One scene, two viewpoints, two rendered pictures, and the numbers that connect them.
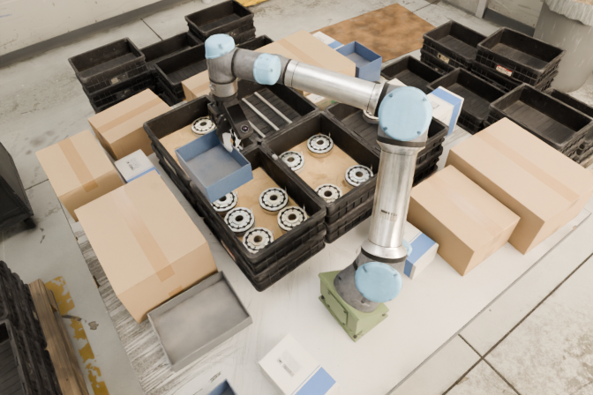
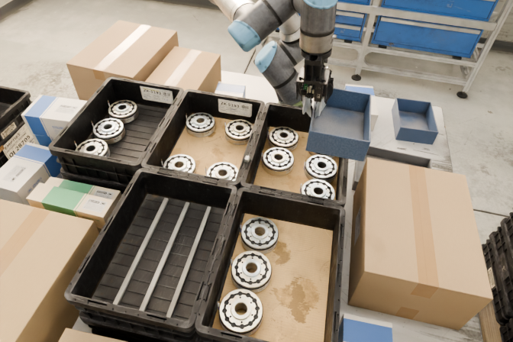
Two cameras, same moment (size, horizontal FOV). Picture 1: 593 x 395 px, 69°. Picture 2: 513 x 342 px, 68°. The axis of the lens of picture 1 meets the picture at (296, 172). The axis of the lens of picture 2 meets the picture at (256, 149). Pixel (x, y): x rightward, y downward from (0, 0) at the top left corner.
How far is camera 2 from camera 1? 177 cm
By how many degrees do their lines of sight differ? 80
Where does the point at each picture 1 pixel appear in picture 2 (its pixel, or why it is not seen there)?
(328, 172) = (208, 150)
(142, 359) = not seen: hidden behind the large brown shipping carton
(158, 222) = (398, 204)
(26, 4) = not seen: outside the picture
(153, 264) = (423, 173)
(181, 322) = not seen: hidden behind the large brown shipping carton
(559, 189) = (141, 30)
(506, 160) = (126, 52)
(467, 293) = (230, 79)
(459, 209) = (190, 66)
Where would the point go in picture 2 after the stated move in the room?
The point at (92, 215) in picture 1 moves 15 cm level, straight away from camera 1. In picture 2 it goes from (469, 270) to (486, 333)
